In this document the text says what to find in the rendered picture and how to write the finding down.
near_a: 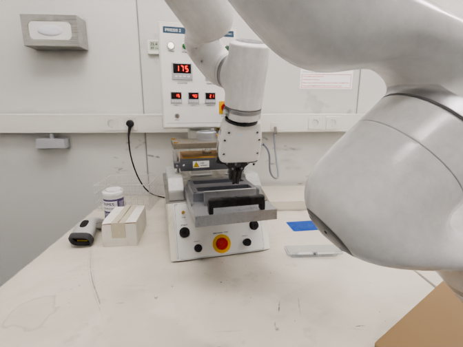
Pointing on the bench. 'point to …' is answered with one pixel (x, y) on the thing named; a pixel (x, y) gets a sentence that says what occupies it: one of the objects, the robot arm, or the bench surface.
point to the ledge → (285, 197)
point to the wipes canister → (112, 199)
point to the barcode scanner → (85, 231)
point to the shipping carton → (124, 226)
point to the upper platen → (198, 153)
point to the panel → (181, 219)
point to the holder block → (196, 190)
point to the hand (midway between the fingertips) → (235, 175)
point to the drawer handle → (235, 202)
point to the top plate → (207, 138)
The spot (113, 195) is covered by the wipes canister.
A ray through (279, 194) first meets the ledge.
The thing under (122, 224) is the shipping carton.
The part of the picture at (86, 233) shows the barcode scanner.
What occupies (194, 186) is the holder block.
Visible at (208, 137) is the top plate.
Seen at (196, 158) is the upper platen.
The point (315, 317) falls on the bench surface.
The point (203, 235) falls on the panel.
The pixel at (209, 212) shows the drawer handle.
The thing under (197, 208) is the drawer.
